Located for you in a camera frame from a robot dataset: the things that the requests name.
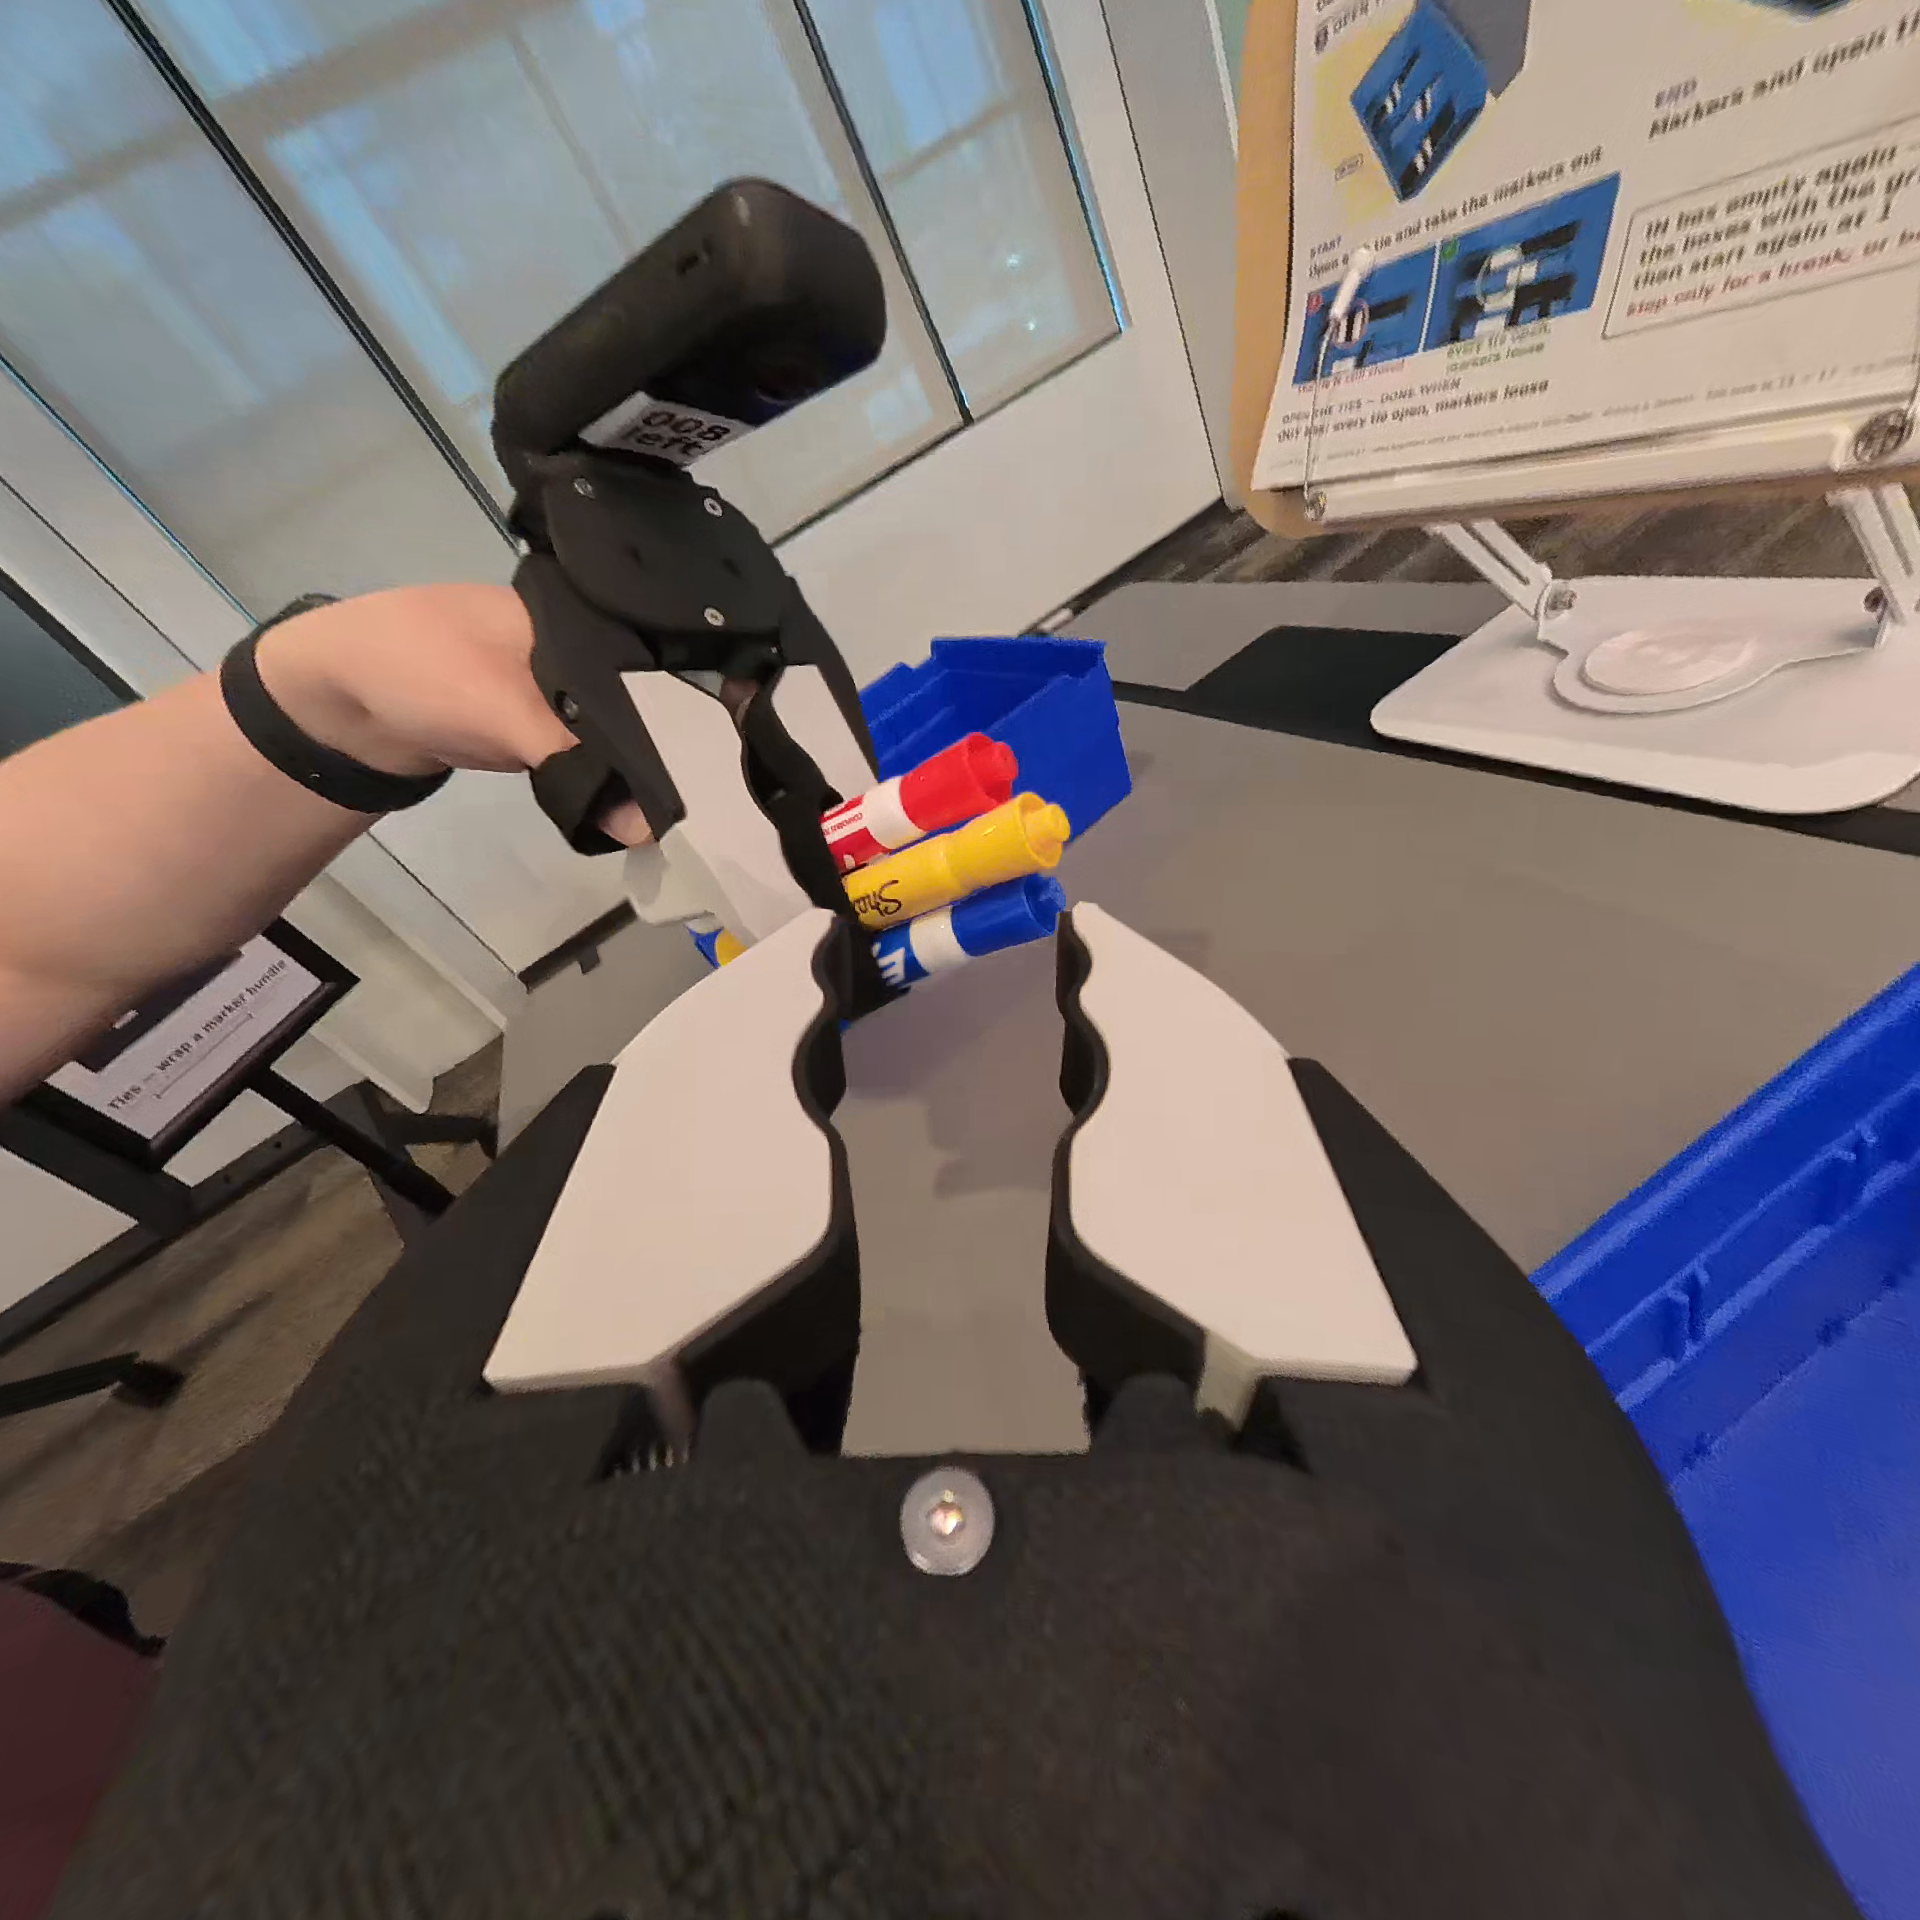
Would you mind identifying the yellow marker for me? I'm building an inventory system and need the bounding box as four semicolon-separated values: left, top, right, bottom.
713;790;1073;969

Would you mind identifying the black desk mat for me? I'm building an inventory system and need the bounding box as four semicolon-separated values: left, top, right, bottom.
1119;622;1920;859

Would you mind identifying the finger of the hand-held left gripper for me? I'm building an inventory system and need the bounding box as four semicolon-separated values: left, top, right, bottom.
617;667;846;943
733;641;885;805

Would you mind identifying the red dry erase marker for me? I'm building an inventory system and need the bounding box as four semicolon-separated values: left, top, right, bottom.
816;731;1023;875

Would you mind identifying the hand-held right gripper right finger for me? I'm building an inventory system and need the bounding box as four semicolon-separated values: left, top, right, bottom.
1046;901;1421;1432

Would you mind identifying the person's maroon clothing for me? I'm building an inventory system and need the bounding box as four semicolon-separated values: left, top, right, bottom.
0;1558;168;1920

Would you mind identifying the framed sign floor stand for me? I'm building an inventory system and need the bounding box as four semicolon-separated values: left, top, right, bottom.
0;919;459;1420

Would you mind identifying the blue dry erase marker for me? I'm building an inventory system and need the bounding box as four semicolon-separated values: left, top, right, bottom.
840;872;1070;1004

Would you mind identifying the blue plastic bin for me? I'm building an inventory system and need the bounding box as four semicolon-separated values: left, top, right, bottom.
1529;959;1920;1920
862;635;1135;848

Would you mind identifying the glass partition window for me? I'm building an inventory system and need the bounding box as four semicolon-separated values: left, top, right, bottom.
0;0;1128;723

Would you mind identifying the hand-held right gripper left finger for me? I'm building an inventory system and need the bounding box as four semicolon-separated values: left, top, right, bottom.
482;908;865;1443

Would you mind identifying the printed instruction sheet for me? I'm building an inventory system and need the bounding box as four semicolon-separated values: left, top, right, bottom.
1253;0;1920;493

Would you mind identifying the white board stand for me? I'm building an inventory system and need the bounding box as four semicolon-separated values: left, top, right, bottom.
1373;479;1920;819

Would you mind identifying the person's left forearm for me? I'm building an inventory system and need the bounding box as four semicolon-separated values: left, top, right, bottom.
0;630;326;1104

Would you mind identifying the black wristband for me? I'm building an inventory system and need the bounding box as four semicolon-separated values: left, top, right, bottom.
221;595;455;819

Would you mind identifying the person's left hand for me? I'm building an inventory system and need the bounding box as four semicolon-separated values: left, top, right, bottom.
335;582;659;848

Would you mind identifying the wooden instruction board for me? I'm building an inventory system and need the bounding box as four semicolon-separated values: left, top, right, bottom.
1231;0;1920;541

